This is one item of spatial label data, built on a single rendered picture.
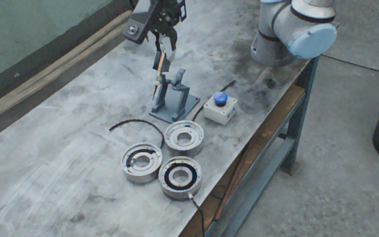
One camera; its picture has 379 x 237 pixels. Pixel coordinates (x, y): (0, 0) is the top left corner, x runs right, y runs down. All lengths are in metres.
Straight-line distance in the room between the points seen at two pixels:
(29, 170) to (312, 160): 1.40
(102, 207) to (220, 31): 0.78
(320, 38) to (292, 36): 0.07
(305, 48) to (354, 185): 1.06
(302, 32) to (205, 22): 0.50
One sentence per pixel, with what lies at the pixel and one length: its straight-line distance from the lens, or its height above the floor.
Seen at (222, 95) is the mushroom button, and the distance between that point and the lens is 1.09.
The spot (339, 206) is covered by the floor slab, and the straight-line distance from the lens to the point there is 1.98.
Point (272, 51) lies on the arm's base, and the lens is 1.29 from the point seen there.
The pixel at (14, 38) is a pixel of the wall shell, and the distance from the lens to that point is 2.66.
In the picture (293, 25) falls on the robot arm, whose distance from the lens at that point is 1.13.
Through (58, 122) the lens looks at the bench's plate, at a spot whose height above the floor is 0.80.
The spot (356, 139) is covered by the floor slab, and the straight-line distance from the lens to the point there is 2.24.
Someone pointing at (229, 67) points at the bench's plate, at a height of 0.80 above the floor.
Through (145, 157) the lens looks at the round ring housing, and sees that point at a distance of 1.03.
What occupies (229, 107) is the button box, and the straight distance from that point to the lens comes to 1.10.
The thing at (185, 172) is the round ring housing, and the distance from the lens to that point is 0.99.
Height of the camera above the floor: 1.63
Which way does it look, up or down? 47 degrees down
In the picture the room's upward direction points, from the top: 5 degrees counter-clockwise
